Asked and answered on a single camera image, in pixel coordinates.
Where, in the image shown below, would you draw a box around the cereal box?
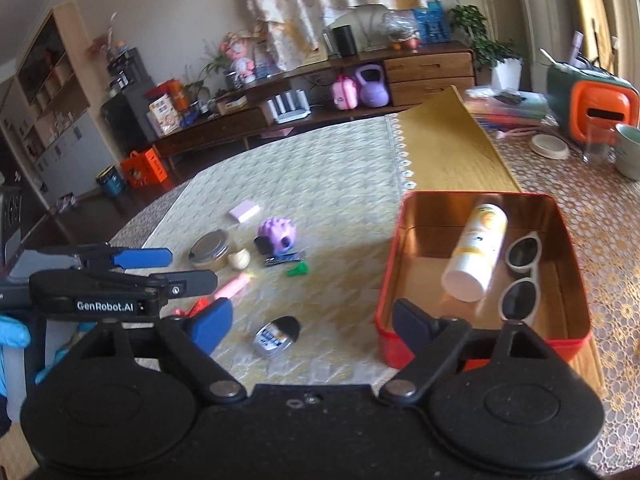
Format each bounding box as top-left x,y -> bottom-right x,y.
147,94 -> 182,137

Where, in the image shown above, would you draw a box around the orange storage box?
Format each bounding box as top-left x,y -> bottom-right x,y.
120,149 -> 168,190

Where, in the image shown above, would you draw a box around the black mini fridge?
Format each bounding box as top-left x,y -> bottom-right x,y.
100,76 -> 161,147

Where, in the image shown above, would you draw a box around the dark wooden tv cabinet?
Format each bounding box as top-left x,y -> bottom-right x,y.
150,40 -> 476,171

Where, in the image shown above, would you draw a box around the pale yellow woven table mat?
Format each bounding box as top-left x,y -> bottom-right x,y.
105,112 -> 416,391

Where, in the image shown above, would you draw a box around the yellow floral curtain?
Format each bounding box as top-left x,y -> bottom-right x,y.
244,0 -> 431,68

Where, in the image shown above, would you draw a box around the beige lace tablecloth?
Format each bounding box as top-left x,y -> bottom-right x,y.
492,127 -> 640,476

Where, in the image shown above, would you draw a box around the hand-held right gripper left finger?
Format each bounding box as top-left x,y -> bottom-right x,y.
80,297 -> 247,405

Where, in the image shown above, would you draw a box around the black coffee machine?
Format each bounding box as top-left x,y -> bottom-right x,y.
106,47 -> 151,92

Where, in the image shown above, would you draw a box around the white frame sunglasses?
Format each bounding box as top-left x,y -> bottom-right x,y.
498,231 -> 545,323

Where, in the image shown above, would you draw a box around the clear drinking glass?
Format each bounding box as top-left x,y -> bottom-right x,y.
582,122 -> 621,165

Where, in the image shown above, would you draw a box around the pink eraser block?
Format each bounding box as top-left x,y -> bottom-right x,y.
229,200 -> 262,223

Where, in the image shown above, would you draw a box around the clear plastic bag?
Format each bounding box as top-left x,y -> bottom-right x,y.
382,10 -> 421,43

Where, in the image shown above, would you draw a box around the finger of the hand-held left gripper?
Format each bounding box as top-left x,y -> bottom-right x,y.
147,269 -> 219,306
70,243 -> 173,271

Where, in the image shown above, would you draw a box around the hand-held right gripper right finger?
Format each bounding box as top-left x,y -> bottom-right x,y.
378,298 -> 553,406

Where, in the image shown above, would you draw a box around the wooden wall shelf cabinet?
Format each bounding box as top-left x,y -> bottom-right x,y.
0,2 -> 108,211

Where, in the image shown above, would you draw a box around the potted green plant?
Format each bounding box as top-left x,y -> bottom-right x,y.
420,0 -> 526,92

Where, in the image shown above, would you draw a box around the small leafy plant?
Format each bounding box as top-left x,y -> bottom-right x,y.
185,40 -> 233,103

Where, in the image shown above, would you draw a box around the white yellow spray bottle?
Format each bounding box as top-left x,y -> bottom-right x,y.
441,203 -> 509,303

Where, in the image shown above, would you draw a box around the person's left hand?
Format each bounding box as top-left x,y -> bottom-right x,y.
0,315 -> 69,402

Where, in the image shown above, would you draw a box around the golden window curtain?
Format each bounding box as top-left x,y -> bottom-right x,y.
567,0 -> 640,91

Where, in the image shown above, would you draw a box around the glass jar with metal lid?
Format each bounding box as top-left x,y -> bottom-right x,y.
189,229 -> 235,267

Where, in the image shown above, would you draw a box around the orange bottle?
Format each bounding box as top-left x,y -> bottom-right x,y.
167,79 -> 191,111

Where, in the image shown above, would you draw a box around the white router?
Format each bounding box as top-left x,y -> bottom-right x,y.
266,89 -> 312,125

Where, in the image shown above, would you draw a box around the blue bucket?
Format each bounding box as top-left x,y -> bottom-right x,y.
96,165 -> 126,198

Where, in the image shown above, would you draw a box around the pink doll figure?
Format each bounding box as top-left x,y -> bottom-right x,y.
220,31 -> 258,83

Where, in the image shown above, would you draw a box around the white round lid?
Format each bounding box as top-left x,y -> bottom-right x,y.
531,133 -> 571,160

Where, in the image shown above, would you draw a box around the stack of books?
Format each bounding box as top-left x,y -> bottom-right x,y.
465,87 -> 551,128

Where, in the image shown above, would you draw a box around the purple spiky toy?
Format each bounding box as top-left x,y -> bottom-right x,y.
254,217 -> 297,256

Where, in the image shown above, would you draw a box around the gold table mat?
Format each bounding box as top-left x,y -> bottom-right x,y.
385,85 -> 608,396

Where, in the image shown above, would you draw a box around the green orange appliance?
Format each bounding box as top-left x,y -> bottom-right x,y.
546,62 -> 640,143

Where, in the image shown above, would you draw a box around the red metal tin box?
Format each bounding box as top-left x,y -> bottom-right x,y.
375,190 -> 592,370

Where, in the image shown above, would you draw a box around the pale green mug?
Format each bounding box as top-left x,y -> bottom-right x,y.
614,123 -> 640,181

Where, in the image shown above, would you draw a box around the blue box pack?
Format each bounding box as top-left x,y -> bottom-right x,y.
412,1 -> 446,43

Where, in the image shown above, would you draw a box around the purple kettlebell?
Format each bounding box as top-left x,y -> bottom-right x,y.
355,62 -> 390,108

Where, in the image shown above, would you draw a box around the black speaker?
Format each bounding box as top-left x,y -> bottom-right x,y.
332,25 -> 359,58

